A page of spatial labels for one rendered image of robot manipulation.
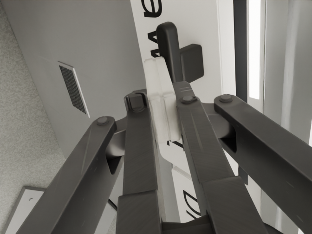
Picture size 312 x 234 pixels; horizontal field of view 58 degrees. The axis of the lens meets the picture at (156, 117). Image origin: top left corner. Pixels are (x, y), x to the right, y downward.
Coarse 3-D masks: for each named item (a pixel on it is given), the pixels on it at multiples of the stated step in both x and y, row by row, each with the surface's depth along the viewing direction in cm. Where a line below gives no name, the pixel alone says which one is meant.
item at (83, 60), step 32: (0, 0) 83; (32, 0) 60; (64, 0) 47; (96, 0) 39; (128, 0) 33; (32, 32) 70; (64, 32) 53; (96, 32) 43; (128, 32) 36; (32, 64) 85; (64, 64) 61; (96, 64) 48; (128, 64) 39; (64, 96) 73; (96, 96) 54; (64, 128) 89; (160, 160) 44
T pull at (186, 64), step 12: (168, 24) 20; (156, 36) 21; (168, 36) 20; (168, 48) 20; (192, 48) 22; (168, 60) 21; (180, 60) 21; (192, 60) 22; (180, 72) 21; (192, 72) 22
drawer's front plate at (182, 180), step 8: (176, 168) 38; (176, 176) 38; (184, 176) 36; (176, 184) 39; (184, 184) 37; (192, 184) 36; (176, 192) 40; (192, 192) 37; (184, 200) 39; (192, 200) 38; (184, 208) 41; (184, 216) 42; (200, 216) 38
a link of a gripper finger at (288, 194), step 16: (224, 96) 14; (224, 112) 13; (240, 112) 13; (256, 112) 12; (240, 128) 12; (256, 128) 11; (272, 128) 11; (224, 144) 14; (240, 144) 12; (256, 144) 11; (272, 144) 10; (288, 144) 10; (304, 144) 10; (240, 160) 13; (256, 160) 11; (272, 160) 10; (288, 160) 9; (304, 160) 9; (256, 176) 12; (272, 176) 11; (288, 176) 10; (304, 176) 9; (272, 192) 11; (288, 192) 10; (304, 192) 9; (288, 208) 10; (304, 208) 9; (304, 224) 9
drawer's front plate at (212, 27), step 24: (144, 0) 26; (168, 0) 23; (192, 0) 21; (216, 0) 19; (144, 24) 27; (192, 24) 22; (216, 24) 20; (144, 48) 29; (216, 48) 21; (144, 72) 31; (216, 72) 22; (216, 96) 24
